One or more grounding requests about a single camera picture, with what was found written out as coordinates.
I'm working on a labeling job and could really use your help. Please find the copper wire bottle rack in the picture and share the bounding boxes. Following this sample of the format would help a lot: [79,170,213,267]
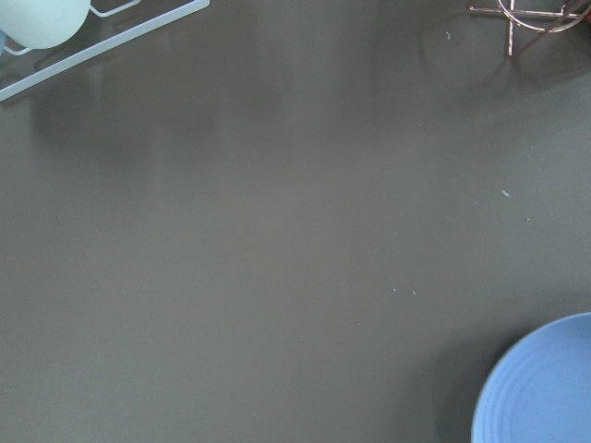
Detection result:
[466,1,590,59]

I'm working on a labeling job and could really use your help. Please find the blue plate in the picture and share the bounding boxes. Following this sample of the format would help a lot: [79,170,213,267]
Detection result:
[470,312,590,442]

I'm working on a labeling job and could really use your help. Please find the white wire cup rack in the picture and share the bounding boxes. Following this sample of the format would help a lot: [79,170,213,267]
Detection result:
[1,0,210,102]

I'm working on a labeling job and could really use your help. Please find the pale green cup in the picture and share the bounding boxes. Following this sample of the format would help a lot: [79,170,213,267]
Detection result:
[1,0,90,49]

